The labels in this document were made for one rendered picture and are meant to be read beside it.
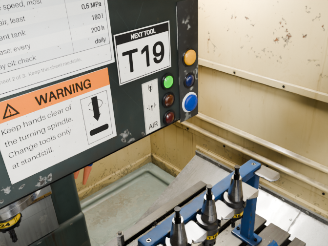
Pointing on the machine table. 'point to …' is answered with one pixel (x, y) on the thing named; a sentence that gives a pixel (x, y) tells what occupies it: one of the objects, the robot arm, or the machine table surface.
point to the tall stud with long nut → (120, 238)
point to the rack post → (249, 218)
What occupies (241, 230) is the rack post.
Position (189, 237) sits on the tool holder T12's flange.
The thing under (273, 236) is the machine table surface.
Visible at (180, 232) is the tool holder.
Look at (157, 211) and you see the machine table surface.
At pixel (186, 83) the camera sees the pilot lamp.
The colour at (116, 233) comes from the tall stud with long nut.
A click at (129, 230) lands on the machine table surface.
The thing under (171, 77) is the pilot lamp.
